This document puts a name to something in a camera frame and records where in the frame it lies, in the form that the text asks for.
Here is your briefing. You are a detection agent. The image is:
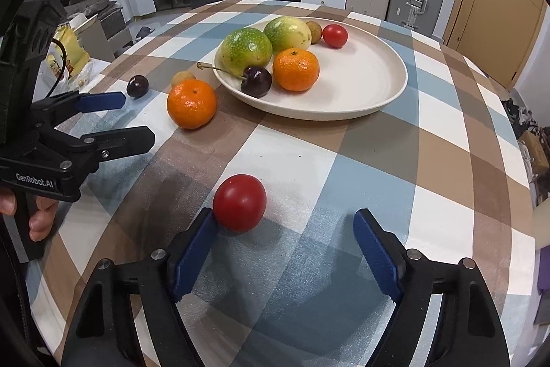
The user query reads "red cherry tomato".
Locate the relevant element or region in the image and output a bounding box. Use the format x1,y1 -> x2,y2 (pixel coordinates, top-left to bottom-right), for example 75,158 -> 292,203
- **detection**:
212,174 -> 267,233
322,24 -> 349,48

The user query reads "dark cherry with stem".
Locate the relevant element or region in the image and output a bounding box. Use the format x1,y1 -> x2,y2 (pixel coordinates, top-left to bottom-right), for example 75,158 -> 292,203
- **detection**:
197,62 -> 272,99

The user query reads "person's left hand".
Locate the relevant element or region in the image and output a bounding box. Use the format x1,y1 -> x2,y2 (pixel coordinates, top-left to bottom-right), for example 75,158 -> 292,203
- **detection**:
0,185 -> 60,243

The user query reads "dark cherry without stem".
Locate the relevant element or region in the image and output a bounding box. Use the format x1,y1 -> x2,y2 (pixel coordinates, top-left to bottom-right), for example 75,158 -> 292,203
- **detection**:
126,75 -> 149,99

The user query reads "yellow snack bag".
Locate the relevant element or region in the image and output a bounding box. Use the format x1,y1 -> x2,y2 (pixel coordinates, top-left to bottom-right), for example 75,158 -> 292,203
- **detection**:
46,23 -> 90,80

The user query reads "orange mandarin on table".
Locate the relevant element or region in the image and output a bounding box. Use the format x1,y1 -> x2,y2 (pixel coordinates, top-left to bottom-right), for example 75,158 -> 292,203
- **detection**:
167,79 -> 217,130

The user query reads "brown longan on table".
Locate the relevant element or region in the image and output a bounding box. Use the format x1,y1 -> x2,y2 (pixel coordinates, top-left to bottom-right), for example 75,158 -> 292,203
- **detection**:
170,70 -> 196,88

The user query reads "green passion fruit front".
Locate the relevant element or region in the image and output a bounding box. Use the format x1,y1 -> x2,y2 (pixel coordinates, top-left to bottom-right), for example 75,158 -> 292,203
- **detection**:
218,28 -> 273,76

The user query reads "checkered tablecloth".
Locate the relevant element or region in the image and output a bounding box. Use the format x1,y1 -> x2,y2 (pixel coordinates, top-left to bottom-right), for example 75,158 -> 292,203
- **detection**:
27,0 -> 535,366

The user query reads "orange mandarin on plate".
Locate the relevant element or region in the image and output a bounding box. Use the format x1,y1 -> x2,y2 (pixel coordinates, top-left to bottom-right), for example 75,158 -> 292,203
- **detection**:
272,48 -> 320,92

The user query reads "yellow-green passion fruit back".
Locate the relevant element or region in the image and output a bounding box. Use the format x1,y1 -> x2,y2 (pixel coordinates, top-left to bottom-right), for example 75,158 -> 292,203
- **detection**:
264,17 -> 311,55

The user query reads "brown longan on plate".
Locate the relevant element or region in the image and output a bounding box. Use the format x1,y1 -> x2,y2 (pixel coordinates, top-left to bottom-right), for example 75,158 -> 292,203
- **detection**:
306,20 -> 322,45

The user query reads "cream round plate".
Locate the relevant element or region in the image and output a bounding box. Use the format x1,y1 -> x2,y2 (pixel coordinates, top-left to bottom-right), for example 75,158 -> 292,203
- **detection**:
207,22 -> 408,121

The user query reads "wooden door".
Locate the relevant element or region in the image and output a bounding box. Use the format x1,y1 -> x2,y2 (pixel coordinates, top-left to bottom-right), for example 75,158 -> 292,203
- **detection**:
444,0 -> 546,89

